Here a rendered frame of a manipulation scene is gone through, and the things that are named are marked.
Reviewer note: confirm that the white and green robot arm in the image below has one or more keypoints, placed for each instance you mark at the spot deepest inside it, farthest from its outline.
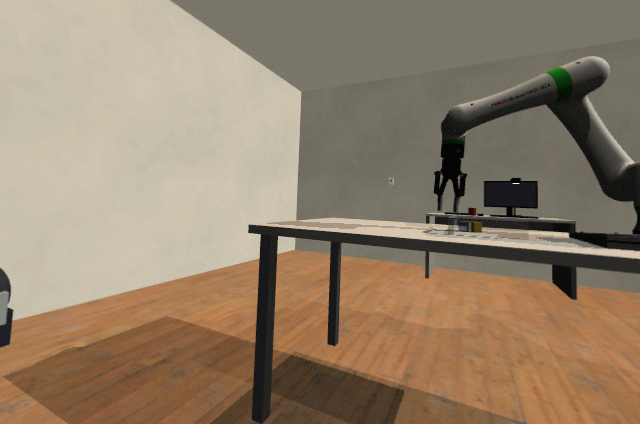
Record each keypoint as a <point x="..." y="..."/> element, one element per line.
<point x="617" y="174"/>

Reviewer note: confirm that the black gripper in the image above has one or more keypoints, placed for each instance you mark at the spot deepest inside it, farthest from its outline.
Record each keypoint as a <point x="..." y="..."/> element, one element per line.
<point x="450" y="170"/>

